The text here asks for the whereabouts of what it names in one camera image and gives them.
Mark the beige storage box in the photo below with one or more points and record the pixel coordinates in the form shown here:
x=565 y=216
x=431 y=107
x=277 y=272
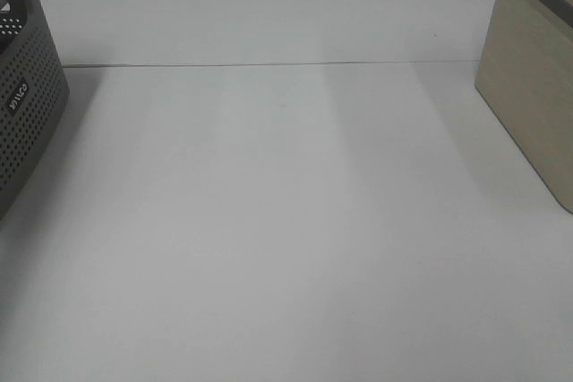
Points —
x=525 y=77

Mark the grey perforated plastic basket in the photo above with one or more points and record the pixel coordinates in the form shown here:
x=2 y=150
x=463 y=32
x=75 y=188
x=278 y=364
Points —
x=34 y=93

